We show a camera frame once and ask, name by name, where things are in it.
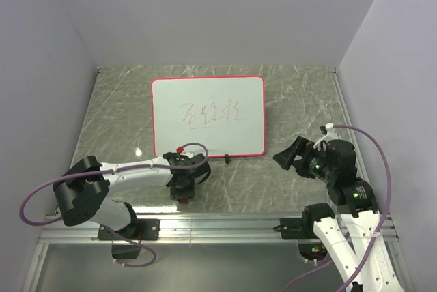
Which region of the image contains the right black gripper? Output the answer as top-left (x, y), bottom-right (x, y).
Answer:
top-left (272, 134), bottom-right (335, 181)

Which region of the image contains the red framed whiteboard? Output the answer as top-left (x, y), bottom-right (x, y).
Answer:
top-left (151, 75), bottom-right (267, 158)

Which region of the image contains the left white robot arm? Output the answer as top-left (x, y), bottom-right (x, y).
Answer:
top-left (53, 152), bottom-right (211, 239)

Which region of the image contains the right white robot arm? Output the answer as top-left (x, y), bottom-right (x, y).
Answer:
top-left (273, 136), bottom-right (403, 291)

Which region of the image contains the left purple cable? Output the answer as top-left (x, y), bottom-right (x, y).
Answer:
top-left (20, 141), bottom-right (210, 268)

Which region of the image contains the purple cable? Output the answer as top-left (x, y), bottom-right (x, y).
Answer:
top-left (279, 123), bottom-right (392, 292)
top-left (20, 141), bottom-right (210, 268)

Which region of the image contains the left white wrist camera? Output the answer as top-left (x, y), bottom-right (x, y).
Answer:
top-left (176, 147), bottom-right (195, 158)

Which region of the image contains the aluminium front rail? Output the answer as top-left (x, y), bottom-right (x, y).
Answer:
top-left (37, 212), bottom-right (399, 246)

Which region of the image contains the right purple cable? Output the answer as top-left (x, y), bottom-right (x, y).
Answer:
top-left (279, 123), bottom-right (392, 292)

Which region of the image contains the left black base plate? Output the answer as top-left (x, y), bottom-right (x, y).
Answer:
top-left (98, 218), bottom-right (160, 241)

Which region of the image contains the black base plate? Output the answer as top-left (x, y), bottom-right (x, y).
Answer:
top-left (273, 218), bottom-right (317, 240)
top-left (98, 218), bottom-right (160, 241)

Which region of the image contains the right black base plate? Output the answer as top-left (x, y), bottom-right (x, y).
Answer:
top-left (273, 218), bottom-right (317, 240)

